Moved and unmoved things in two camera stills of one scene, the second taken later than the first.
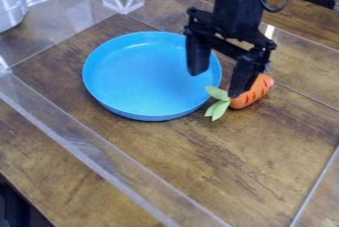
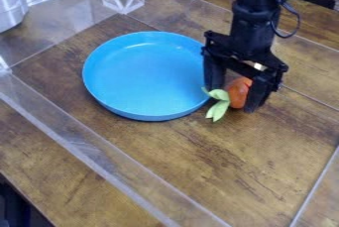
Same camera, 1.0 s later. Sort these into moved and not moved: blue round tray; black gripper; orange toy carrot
Moved: black gripper
Not moved: orange toy carrot; blue round tray
